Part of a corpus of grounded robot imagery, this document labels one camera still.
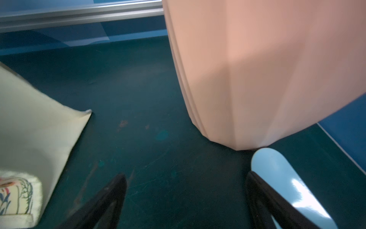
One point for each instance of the mint green garden trowel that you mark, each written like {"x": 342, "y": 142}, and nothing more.
{"x": 275, "y": 170}

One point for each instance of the potted green white flowers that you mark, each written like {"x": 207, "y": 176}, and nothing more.
{"x": 253, "y": 72}

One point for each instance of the beige canvas tote bag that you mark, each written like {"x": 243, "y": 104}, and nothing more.
{"x": 37, "y": 137}

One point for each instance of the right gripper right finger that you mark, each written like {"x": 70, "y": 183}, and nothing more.
{"x": 267, "y": 207}

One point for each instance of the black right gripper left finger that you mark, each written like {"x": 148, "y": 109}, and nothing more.
{"x": 103, "y": 210}

